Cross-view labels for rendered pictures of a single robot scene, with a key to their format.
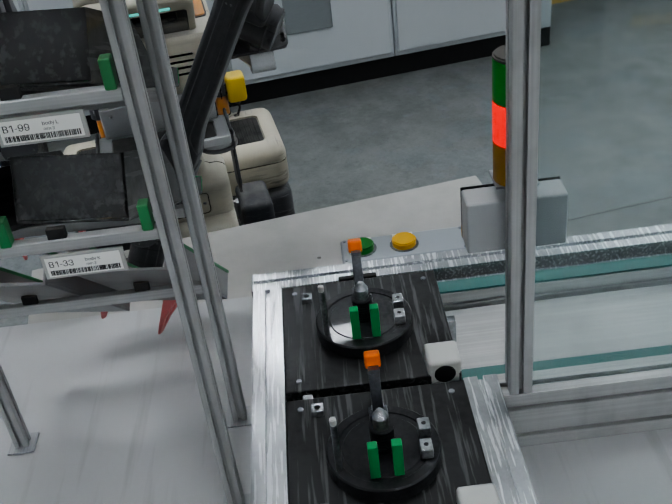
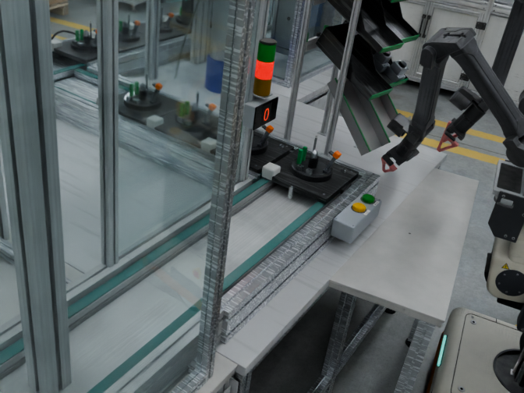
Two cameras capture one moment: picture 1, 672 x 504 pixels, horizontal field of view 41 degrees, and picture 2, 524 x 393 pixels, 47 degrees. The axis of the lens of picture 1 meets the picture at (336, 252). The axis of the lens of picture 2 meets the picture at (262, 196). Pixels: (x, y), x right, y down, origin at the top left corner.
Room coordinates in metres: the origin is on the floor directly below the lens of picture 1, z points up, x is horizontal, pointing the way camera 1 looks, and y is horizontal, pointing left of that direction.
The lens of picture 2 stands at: (1.74, -1.65, 1.91)
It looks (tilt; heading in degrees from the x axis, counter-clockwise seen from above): 31 degrees down; 118
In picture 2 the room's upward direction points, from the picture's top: 8 degrees clockwise
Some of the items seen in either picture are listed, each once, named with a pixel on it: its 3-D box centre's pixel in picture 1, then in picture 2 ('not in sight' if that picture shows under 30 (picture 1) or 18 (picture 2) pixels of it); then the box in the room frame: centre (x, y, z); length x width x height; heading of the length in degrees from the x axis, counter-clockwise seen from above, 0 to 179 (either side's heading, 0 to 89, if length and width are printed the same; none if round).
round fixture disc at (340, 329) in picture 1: (364, 321); (312, 168); (1.03, -0.03, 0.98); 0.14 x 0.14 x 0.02
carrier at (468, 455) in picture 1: (382, 433); (249, 135); (0.77, -0.03, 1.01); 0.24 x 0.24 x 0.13; 0
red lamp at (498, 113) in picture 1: (515, 119); (264, 68); (0.91, -0.22, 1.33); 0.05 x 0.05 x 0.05
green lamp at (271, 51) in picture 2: (515, 78); (266, 51); (0.91, -0.22, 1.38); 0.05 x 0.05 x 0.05
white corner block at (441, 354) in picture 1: (442, 362); (270, 171); (0.93, -0.13, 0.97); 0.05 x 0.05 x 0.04; 0
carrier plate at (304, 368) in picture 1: (365, 331); (310, 174); (1.03, -0.03, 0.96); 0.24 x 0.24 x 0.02; 0
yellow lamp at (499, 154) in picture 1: (514, 158); (262, 85); (0.91, -0.22, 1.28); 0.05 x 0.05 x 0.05
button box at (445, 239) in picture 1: (405, 258); (356, 217); (1.25, -0.11, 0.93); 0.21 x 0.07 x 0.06; 90
